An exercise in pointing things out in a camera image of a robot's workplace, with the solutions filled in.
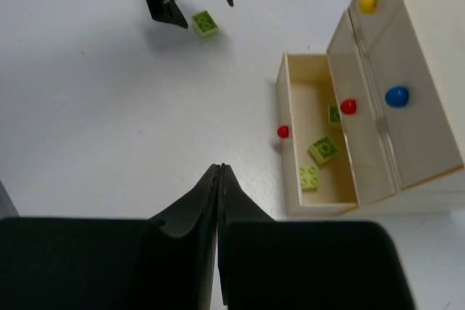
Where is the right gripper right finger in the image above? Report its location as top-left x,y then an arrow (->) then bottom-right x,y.
218,165 -> 416,309

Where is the lime printed sloped lego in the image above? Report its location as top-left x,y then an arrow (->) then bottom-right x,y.
307,134 -> 339,166

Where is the blue knob drawer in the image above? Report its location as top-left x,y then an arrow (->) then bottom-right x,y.
366,9 -> 464,188

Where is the yellow knob drawer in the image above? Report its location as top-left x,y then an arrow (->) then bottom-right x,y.
349,0 -> 402,52

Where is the pale lime square lego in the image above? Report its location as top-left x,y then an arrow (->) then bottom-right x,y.
299,166 -> 320,191

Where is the cream drawer cabinet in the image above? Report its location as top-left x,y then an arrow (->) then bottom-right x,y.
327,0 -> 464,208

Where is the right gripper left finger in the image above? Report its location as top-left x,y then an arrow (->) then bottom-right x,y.
1,165 -> 220,309

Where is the red knob drawer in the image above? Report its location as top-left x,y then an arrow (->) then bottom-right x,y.
276,53 -> 357,217
327,12 -> 395,205

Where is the lime curved lego brick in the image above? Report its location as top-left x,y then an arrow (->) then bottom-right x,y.
328,105 -> 342,130

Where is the lime printed lego brick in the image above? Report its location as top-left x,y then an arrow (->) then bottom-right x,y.
192,10 -> 218,38

